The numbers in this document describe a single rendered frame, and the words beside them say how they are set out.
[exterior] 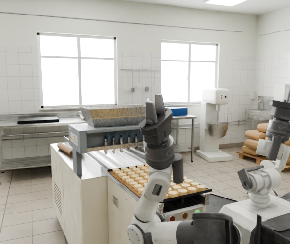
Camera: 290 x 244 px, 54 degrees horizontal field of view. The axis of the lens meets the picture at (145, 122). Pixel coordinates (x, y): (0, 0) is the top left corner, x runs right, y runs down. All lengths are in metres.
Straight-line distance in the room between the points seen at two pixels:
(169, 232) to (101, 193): 1.23
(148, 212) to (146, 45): 4.90
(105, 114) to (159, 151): 1.26
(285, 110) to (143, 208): 0.68
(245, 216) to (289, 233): 0.12
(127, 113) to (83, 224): 0.85
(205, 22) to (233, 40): 0.82
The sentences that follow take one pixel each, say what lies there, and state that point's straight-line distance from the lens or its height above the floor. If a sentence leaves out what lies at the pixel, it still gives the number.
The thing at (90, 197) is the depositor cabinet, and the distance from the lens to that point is 2.10.
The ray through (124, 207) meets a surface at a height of 0.72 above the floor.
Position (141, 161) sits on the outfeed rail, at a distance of 2.22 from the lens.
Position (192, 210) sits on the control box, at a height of 0.83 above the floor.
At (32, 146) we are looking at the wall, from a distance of 5.35.
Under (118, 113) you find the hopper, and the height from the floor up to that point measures 1.28.
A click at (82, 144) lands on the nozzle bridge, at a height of 1.08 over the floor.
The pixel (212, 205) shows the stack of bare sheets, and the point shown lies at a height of 0.02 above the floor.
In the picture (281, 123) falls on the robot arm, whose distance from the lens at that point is 1.23.
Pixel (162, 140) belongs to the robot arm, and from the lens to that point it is 0.79.
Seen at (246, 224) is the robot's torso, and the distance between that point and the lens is 0.91.
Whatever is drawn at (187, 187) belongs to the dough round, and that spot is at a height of 0.92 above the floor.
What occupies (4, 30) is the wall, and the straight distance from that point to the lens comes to 5.31.
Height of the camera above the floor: 1.50
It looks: 8 degrees down
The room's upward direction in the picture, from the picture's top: straight up
